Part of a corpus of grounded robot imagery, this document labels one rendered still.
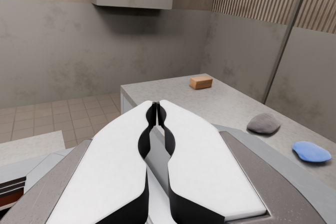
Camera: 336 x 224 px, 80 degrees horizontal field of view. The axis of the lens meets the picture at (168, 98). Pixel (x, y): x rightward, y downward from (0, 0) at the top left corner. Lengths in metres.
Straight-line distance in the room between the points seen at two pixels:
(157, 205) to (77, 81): 2.61
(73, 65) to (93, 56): 0.29
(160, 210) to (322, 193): 0.47
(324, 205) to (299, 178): 0.08
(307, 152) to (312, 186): 0.15
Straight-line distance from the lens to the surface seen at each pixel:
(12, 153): 1.27
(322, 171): 0.85
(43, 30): 2.97
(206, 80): 1.16
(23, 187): 0.97
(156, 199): 0.80
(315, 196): 0.71
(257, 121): 0.92
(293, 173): 0.74
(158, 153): 0.84
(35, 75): 3.13
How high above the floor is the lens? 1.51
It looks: 27 degrees down
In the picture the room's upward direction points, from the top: 6 degrees clockwise
